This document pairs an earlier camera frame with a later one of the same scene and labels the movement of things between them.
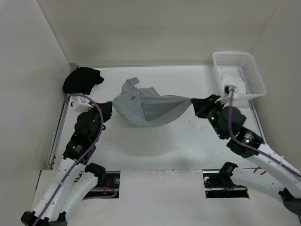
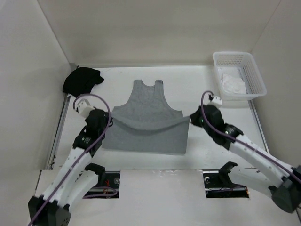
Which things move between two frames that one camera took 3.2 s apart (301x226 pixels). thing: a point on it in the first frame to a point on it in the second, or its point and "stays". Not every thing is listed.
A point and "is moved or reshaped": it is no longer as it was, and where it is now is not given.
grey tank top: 146,107 is moved or reshaped
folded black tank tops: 81,80 stays
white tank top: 237,82 stays
